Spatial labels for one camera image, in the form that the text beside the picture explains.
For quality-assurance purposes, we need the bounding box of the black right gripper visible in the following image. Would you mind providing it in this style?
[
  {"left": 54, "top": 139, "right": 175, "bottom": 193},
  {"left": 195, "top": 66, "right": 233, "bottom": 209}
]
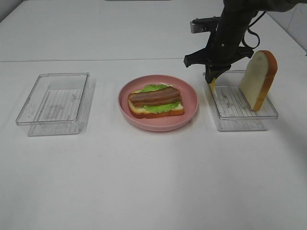
[{"left": 184, "top": 31, "right": 254, "bottom": 83}]

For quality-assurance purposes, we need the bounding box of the yellow cheese slice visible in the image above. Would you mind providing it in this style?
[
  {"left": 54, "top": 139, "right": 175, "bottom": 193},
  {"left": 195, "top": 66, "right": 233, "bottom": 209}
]
[{"left": 209, "top": 78, "right": 216, "bottom": 93}]

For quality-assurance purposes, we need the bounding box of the bacon strip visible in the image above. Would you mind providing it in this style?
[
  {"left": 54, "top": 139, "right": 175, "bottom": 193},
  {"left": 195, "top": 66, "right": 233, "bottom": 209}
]
[
  {"left": 128, "top": 86, "right": 180, "bottom": 103},
  {"left": 132, "top": 95, "right": 181, "bottom": 107}
]

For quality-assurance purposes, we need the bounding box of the green lettuce leaf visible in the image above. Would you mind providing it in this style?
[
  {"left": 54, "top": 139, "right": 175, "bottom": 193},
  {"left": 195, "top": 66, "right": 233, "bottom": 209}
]
[{"left": 135, "top": 84, "right": 184, "bottom": 114}]

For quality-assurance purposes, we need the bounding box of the white bread slice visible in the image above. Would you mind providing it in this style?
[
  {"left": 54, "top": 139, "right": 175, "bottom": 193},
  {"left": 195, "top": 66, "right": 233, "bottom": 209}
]
[{"left": 128, "top": 91, "right": 184, "bottom": 118}]

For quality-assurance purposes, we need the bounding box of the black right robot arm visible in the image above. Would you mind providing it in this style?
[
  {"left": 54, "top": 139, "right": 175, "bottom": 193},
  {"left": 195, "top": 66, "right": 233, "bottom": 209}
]
[{"left": 184, "top": 0, "right": 299, "bottom": 83}]

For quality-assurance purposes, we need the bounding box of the pink round plate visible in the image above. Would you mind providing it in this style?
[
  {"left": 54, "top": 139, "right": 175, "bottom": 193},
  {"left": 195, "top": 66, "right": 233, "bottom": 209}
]
[{"left": 118, "top": 75, "right": 199, "bottom": 132}]

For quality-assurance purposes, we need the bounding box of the clear right food container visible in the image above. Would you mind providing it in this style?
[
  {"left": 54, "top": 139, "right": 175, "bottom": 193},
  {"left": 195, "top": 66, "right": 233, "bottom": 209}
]
[{"left": 204, "top": 70, "right": 278, "bottom": 132}]

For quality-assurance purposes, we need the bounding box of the clear food container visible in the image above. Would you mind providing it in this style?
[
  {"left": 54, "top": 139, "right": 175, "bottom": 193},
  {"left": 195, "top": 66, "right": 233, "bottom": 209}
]
[
  {"left": 15, "top": 72, "right": 95, "bottom": 137},
  {"left": 204, "top": 70, "right": 278, "bottom": 132}
]

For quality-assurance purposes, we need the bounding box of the clear left food container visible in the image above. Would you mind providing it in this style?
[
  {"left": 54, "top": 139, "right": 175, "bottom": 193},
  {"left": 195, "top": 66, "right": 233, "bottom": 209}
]
[{"left": 15, "top": 72, "right": 95, "bottom": 137}]

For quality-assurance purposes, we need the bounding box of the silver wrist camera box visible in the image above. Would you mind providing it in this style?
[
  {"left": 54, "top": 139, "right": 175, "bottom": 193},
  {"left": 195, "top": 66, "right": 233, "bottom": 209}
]
[{"left": 190, "top": 16, "right": 220, "bottom": 34}]

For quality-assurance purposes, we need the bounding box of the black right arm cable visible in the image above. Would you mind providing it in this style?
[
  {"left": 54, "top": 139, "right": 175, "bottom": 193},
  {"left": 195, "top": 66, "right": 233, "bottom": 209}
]
[{"left": 241, "top": 11, "right": 267, "bottom": 49}]

